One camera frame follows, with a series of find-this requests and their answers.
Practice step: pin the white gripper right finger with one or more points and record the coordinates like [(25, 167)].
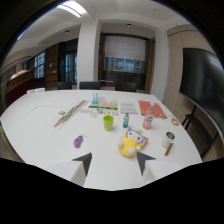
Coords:
[(154, 166)]

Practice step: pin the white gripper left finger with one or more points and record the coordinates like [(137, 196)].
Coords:
[(75, 168)]

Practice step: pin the pink plastic bottle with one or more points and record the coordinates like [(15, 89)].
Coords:
[(149, 116)]

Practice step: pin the small blue bottle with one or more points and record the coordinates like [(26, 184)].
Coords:
[(126, 120)]

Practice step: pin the purple eggplant toy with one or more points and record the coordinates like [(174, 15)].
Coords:
[(78, 141)]

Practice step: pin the yellow plush toy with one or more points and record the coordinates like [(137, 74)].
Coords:
[(131, 142)]

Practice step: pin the roll of tape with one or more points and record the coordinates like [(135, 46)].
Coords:
[(175, 121)]

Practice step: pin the long colourful game board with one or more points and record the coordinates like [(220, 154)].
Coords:
[(71, 113)]

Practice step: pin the green plastic cup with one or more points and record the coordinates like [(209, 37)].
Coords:
[(108, 123)]

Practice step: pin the small wooden block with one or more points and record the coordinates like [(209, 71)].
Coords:
[(62, 112)]

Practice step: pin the orange folder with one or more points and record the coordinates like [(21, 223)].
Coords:
[(150, 108)]

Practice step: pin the black screen stand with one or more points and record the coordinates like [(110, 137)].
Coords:
[(199, 128)]

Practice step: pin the white paper sheet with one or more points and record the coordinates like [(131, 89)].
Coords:
[(128, 107)]

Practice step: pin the colourful test tube set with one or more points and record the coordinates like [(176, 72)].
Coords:
[(104, 103)]

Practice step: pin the black chair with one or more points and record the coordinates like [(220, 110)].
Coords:
[(89, 85), (64, 85), (126, 87)]

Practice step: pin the large black screen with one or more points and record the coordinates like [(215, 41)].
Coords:
[(204, 83)]

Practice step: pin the red sofa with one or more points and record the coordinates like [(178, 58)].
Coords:
[(19, 87)]

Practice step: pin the wooden bookshelf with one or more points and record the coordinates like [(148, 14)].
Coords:
[(52, 66)]

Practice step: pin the white roller blind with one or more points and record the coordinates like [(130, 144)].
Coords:
[(125, 47)]

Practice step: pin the ceiling light panel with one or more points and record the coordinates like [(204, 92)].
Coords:
[(71, 7)]

